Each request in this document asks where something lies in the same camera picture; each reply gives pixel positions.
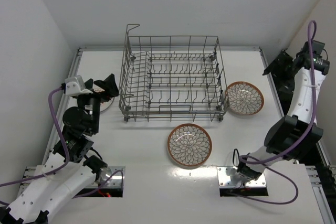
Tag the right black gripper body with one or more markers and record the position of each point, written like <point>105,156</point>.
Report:
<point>284,65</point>

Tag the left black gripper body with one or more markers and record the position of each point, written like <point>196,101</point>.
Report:
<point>95,92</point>

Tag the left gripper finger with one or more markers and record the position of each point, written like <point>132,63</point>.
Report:
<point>111,86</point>
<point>99,86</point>

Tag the floral plate brown rim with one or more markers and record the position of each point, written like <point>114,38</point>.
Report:
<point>189,145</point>
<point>244,98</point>

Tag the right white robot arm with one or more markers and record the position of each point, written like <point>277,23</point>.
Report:
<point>294,135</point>

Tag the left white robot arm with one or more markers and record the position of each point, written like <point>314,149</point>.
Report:
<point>68,172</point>

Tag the white plate red characters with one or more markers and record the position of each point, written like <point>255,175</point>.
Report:
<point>105,105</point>

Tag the floral plate brown rim front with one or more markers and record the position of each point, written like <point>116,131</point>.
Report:
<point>189,145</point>

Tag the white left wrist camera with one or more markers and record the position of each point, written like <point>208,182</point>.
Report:
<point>75,86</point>

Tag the grey wire dish rack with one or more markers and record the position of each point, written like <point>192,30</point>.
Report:
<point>172,77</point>

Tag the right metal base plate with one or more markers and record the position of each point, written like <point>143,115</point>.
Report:
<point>228,178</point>

